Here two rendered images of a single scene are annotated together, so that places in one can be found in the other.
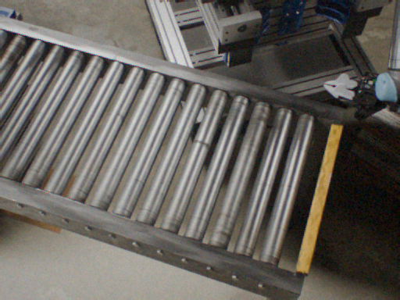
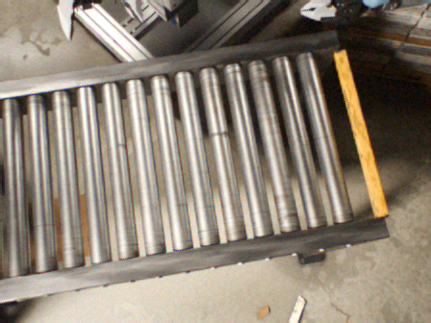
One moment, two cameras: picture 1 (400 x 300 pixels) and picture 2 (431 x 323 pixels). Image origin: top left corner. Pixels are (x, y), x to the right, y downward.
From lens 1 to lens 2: 0.42 m
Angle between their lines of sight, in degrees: 16
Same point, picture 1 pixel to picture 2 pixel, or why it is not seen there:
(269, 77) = (211, 13)
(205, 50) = not seen: hidden behind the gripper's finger
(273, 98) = (263, 52)
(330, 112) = (325, 40)
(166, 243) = (244, 253)
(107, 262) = not seen: hidden behind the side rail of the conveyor
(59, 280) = (118, 295)
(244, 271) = (330, 241)
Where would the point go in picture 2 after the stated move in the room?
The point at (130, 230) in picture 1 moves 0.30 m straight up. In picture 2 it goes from (203, 260) to (194, 253)
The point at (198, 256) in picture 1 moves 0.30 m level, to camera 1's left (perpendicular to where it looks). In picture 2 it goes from (281, 250) to (164, 313)
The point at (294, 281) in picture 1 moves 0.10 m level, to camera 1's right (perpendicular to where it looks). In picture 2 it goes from (378, 227) to (414, 207)
